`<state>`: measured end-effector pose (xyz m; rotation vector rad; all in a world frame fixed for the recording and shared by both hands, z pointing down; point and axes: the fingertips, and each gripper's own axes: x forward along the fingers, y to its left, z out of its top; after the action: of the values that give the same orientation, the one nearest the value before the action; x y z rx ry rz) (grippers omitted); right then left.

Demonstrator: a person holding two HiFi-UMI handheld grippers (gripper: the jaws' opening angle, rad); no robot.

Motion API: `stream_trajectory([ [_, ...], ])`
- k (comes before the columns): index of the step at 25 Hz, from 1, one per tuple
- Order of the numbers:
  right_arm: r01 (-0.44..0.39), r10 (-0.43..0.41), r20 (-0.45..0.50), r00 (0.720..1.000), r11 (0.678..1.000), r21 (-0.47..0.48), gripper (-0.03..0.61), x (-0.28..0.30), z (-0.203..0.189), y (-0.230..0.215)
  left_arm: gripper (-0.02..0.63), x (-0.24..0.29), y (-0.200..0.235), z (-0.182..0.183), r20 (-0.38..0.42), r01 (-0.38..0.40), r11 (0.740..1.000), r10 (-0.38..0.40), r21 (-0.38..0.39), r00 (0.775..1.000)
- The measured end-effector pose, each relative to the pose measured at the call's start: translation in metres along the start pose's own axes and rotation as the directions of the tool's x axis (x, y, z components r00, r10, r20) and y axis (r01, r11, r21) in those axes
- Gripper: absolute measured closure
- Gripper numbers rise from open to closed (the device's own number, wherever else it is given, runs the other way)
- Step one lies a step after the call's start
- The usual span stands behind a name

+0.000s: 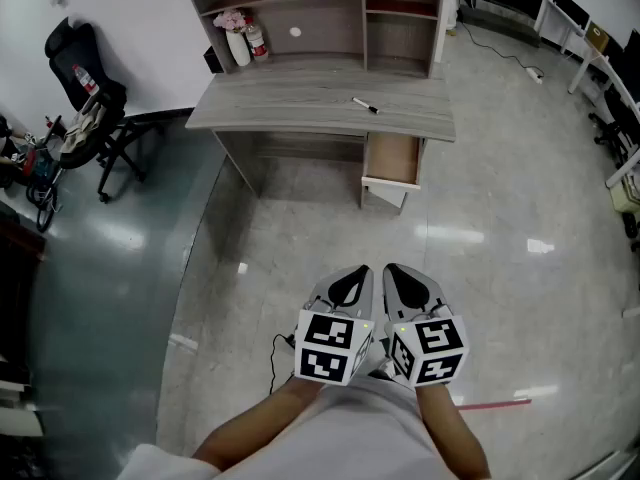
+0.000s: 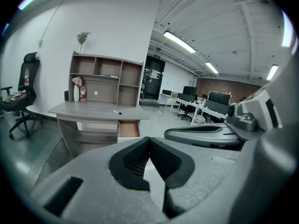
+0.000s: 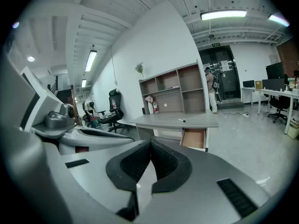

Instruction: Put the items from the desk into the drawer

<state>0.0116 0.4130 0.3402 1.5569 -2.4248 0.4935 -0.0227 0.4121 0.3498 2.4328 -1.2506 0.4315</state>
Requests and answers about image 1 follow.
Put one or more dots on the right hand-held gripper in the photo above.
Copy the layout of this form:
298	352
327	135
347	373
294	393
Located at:
432	350

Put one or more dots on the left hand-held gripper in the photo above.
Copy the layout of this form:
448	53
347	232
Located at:
327	348

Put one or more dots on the wooden drawer with white front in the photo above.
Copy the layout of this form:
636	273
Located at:
390	160

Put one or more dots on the white marker pen black cap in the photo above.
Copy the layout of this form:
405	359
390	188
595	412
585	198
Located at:
364	105

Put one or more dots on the person's right forearm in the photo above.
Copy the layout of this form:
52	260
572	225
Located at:
450	433

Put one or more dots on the person's left forearm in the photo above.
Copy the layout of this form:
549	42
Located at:
255	428

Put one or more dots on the grey wooden desk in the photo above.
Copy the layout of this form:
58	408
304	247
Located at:
300	98

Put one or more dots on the black office chair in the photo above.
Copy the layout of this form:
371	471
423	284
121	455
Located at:
75	58

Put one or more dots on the red floor tape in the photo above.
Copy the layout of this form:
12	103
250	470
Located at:
495	404

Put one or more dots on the person's white shirt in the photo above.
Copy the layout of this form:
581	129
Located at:
345	438

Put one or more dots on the white power strip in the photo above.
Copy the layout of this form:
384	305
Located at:
534	74

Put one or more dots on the clear bottle with red label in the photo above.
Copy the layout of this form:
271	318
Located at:
256	43

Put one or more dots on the grey wooden shelf hutch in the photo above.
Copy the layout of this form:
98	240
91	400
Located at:
320	28

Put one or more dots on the white ceramic vase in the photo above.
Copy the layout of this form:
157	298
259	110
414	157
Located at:
239	48

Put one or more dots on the black swivel chair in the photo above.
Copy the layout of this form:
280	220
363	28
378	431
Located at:
612	123

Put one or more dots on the black box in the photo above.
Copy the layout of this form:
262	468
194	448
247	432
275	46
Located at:
212	60

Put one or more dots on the pink flower bunch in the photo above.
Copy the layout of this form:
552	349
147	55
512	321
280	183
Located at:
229	19

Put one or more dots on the long white table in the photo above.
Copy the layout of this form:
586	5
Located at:
612	75

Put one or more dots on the beige cloth bag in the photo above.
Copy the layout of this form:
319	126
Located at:
82	128

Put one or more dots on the yellow cardboard box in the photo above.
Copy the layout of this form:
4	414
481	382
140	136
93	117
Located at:
597	37

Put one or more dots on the black monitor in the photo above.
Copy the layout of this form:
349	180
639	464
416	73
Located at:
570	8

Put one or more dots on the dark wooden cabinet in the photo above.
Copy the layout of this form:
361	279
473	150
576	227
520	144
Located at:
17	278

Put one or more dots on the small clear bottle red label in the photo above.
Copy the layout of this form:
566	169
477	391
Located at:
86	80

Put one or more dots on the stack of papers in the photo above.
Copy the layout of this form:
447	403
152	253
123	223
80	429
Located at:
15	408

